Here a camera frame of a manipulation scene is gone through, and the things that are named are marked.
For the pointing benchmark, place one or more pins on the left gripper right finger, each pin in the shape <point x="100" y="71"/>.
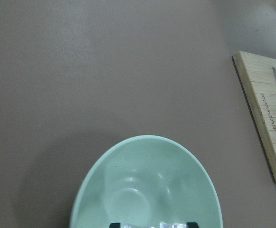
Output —
<point x="192" y="225"/>

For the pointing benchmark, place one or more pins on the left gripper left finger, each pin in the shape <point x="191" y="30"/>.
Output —
<point x="115" y="225"/>

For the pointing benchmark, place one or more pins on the clear ice cube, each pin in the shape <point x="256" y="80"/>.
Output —
<point x="160" y="225"/>

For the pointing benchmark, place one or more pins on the mint green bowl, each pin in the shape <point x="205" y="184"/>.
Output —
<point x="145" y="180"/>

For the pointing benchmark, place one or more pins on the wooden cutting board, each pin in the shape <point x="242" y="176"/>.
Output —
<point x="259" y="84"/>

